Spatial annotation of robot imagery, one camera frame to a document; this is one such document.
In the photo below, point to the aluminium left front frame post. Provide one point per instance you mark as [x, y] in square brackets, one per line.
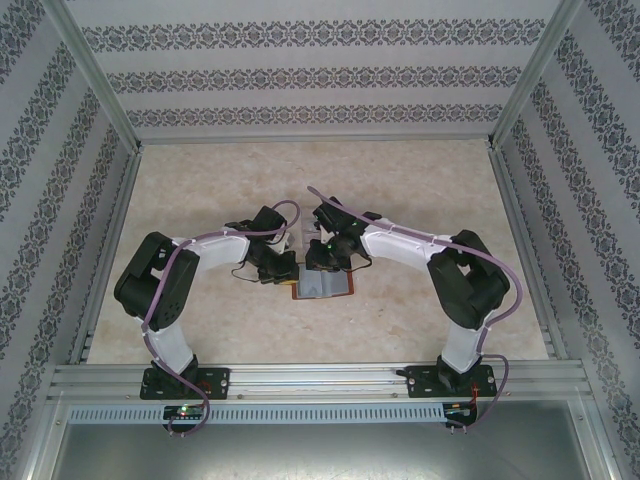
[37, 445]

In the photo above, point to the aluminium rear frame rail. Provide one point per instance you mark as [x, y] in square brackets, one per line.
[315, 140]

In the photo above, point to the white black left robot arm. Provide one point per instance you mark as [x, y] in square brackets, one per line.
[215, 252]

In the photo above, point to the brown leather card holder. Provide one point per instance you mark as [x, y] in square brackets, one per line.
[345, 287]

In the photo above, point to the grey metal front panel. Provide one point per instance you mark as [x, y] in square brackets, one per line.
[320, 455]

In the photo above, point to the aluminium right side rail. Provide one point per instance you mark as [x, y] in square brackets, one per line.
[525, 250]

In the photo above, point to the left controller board green light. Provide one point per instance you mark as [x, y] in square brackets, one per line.
[182, 412]

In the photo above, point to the aluminium left rear frame post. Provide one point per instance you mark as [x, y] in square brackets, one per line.
[95, 75]

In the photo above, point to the right controller board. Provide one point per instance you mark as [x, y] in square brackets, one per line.
[457, 411]

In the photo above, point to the aluminium left side rail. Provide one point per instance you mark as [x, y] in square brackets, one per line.
[107, 255]

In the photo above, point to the aluminium frame post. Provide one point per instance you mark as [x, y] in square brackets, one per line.
[600, 445]
[535, 75]
[95, 75]
[37, 445]

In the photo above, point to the aluminium right rear frame post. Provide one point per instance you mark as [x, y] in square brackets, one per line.
[535, 75]

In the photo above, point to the clear acrylic card stand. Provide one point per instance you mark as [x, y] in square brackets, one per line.
[306, 215]

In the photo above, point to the aluminium right front frame post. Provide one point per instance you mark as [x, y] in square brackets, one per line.
[600, 445]

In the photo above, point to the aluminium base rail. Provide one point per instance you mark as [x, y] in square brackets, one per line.
[310, 382]

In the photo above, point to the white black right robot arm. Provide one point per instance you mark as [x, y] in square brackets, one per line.
[400, 245]

